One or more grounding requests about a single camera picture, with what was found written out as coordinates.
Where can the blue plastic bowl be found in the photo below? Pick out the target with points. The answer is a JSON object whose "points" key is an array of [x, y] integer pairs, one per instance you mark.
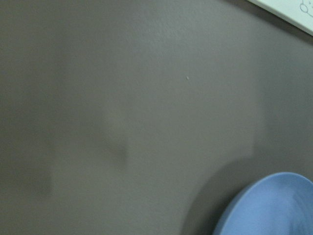
{"points": [[279, 204]]}

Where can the cream rabbit tray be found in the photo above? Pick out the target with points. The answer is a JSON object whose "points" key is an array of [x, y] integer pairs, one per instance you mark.
{"points": [[299, 13]]}

